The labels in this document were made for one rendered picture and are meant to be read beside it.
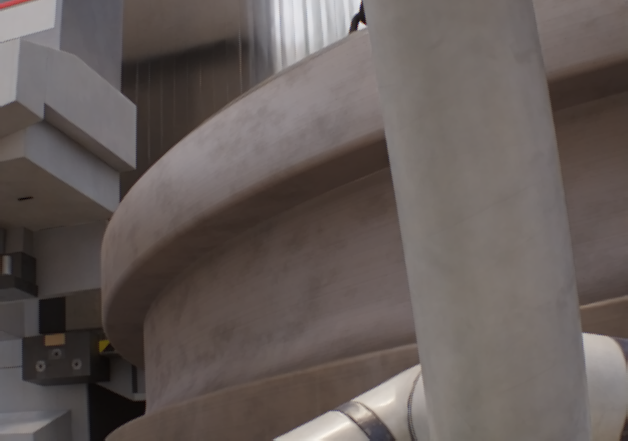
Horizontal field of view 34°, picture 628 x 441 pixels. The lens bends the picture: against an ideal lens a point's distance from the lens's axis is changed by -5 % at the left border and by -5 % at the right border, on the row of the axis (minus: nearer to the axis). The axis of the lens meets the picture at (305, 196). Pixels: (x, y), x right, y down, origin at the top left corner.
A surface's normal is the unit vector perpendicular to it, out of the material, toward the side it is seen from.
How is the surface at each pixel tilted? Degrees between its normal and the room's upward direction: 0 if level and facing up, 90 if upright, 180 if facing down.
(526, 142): 105
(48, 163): 90
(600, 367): 69
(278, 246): 90
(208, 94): 90
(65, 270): 90
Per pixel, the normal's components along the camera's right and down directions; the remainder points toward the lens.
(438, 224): -0.68, 0.13
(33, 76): 0.95, -0.15
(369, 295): -0.73, -0.23
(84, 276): -0.31, -0.29
